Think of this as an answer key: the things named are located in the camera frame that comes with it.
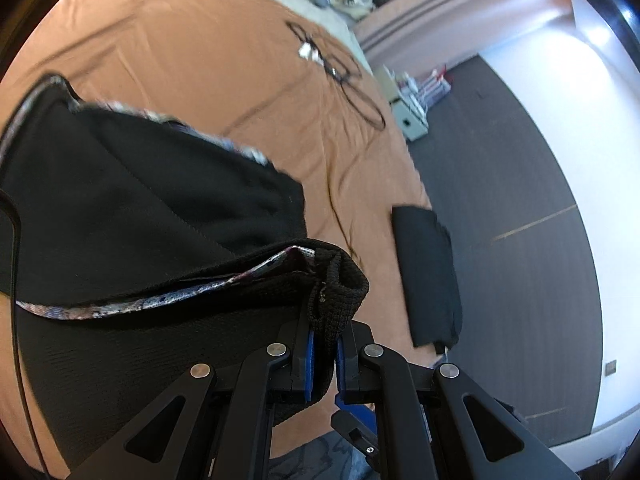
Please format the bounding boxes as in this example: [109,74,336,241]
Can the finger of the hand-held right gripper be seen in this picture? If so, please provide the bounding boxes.
[330,394,382,467]

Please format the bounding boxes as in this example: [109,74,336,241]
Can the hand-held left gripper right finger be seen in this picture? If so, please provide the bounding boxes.
[335,321,581,480]

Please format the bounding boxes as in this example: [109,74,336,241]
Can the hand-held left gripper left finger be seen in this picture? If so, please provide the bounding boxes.
[67,317,316,480]

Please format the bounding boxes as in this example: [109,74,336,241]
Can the black pants with white print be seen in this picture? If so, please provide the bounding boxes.
[0,74,371,476]

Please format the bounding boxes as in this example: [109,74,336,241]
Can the folded black garment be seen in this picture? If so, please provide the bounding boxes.
[390,205,464,353]

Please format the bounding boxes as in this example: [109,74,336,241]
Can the white nightstand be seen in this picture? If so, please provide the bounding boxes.
[375,62,431,143]

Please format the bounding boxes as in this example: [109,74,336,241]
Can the striped gift bag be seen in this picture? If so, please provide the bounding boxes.
[417,67,453,106]

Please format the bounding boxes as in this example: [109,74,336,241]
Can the orange blanket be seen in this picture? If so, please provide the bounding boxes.
[0,0,436,476]

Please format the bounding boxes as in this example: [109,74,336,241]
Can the thin black cable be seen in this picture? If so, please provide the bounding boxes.
[285,20,387,131]

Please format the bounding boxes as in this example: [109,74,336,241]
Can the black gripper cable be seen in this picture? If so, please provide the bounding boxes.
[0,190,51,478]

